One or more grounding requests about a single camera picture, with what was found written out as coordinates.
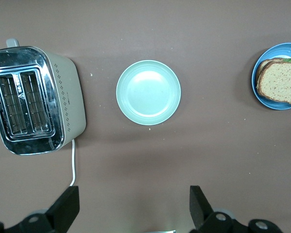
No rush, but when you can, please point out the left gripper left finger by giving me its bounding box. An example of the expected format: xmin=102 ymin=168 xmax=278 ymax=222
xmin=4 ymin=185 xmax=81 ymax=233

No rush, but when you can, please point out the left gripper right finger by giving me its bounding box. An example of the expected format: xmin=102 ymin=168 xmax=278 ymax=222
xmin=189 ymin=185 xmax=236 ymax=233

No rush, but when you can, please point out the brown bread slice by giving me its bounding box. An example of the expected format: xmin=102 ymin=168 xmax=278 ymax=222
xmin=256 ymin=61 xmax=291 ymax=108
xmin=256 ymin=57 xmax=286 ymax=82

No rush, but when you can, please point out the green plate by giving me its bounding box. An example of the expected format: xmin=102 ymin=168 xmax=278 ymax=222
xmin=115 ymin=60 xmax=182 ymax=126

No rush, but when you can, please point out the blue plate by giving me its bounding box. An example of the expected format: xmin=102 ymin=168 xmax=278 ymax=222
xmin=251 ymin=42 xmax=291 ymax=111

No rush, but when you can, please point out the silver beige toaster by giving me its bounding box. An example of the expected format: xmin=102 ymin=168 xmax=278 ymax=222
xmin=0 ymin=38 xmax=87 ymax=156

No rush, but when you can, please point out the white toaster power cable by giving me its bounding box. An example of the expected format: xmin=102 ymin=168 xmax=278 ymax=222
xmin=69 ymin=138 xmax=77 ymax=187

